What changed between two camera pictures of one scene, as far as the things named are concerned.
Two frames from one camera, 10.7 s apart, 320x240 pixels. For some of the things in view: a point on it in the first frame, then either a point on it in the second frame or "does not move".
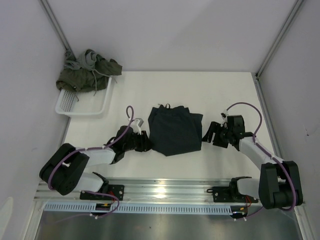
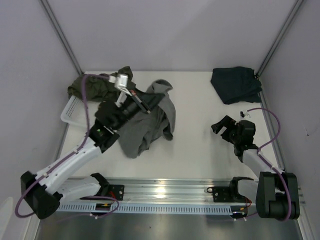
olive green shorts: (85, 79) -> (100, 87)
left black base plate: (117, 190) does not move
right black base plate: (228, 194) does not move
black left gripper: (145, 144) -> (141, 103)
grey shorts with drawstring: (86, 62) -> (140, 133)
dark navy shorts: (173, 130) -> (235, 84)
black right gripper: (215, 127) -> (227, 122)
